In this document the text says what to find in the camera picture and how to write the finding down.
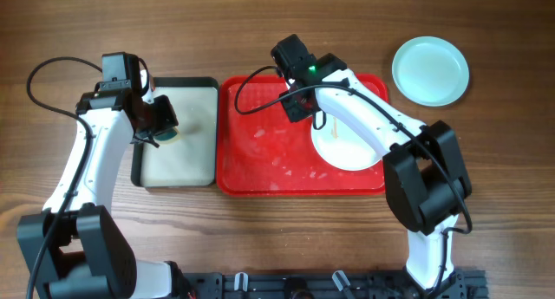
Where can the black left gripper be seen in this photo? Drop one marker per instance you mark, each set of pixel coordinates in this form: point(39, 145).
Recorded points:
point(168, 119)

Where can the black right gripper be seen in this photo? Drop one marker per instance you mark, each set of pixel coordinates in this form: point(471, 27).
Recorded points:
point(294, 113)

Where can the green yellow sponge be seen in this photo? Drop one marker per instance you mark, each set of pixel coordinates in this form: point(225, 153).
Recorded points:
point(168, 136)

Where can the white plate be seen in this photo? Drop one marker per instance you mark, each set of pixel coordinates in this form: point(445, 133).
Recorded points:
point(341, 147)

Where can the light green plate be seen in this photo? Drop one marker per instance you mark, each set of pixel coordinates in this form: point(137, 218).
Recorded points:
point(430, 71)

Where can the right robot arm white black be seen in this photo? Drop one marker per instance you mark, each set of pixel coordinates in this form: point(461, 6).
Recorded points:
point(426, 180)

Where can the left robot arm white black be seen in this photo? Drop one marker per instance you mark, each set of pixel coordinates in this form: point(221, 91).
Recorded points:
point(73, 247)

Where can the black tray with soapy water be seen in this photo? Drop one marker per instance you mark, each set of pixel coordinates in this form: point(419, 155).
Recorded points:
point(188, 158)

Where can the red plastic tray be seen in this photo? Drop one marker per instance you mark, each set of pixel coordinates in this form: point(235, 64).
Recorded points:
point(264, 154)

